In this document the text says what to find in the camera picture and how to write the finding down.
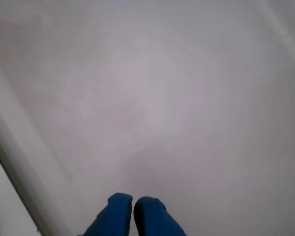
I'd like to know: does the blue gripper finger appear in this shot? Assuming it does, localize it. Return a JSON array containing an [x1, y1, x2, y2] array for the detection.
[[133, 196, 188, 236], [83, 192, 134, 236]]

